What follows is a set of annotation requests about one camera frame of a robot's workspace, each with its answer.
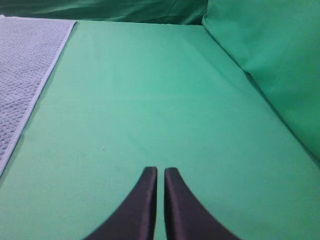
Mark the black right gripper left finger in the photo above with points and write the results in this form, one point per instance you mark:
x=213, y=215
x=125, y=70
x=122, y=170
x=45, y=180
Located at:
x=135, y=217

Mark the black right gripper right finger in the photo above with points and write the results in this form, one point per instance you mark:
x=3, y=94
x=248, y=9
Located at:
x=185, y=217

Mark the blue waffle-weave towel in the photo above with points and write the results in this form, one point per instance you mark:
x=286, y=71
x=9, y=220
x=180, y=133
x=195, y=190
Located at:
x=29, y=51

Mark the green backdrop cloth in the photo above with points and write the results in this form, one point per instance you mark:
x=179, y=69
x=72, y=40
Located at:
x=277, y=42

